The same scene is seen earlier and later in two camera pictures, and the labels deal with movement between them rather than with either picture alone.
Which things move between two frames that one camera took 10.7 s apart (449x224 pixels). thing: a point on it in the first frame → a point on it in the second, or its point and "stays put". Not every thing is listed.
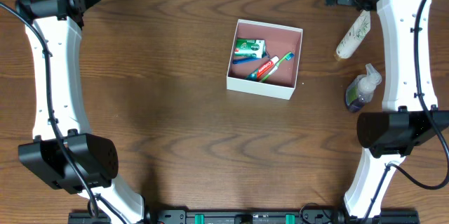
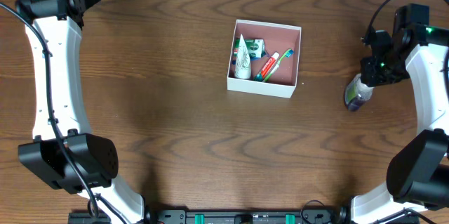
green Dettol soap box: x=250 y=48 stays put
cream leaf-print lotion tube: x=359 y=29 → x=242 y=68
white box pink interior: x=279 y=41 stays put
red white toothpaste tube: x=259 y=73 stays put
